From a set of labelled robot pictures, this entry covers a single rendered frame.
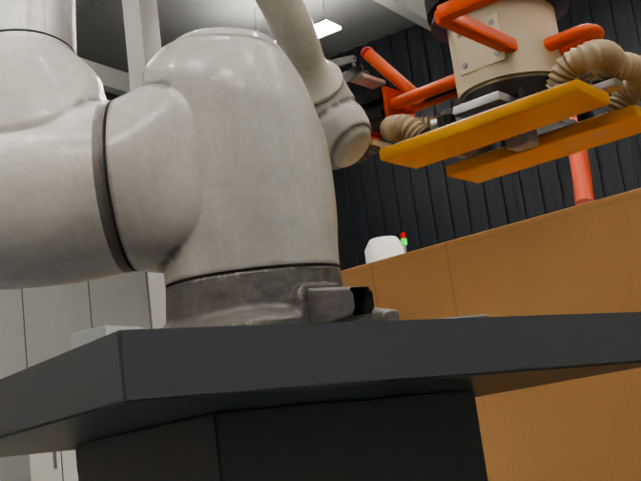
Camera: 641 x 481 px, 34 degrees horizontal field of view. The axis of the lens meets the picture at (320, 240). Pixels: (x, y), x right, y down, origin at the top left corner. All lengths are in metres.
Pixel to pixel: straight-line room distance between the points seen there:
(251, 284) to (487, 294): 0.64
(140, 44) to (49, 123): 4.22
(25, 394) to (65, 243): 0.22
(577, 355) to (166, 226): 0.34
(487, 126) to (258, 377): 0.97
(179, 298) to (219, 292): 0.04
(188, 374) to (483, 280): 0.88
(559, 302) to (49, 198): 0.73
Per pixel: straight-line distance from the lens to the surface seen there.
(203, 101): 0.87
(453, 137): 1.56
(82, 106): 0.93
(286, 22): 1.37
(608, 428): 1.35
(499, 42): 1.57
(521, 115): 1.51
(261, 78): 0.88
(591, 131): 1.66
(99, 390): 0.60
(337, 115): 1.40
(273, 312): 0.83
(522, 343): 0.75
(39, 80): 0.94
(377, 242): 10.38
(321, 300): 0.83
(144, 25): 5.16
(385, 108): 1.76
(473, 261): 1.44
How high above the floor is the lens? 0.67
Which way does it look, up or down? 12 degrees up
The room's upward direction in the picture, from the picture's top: 7 degrees counter-clockwise
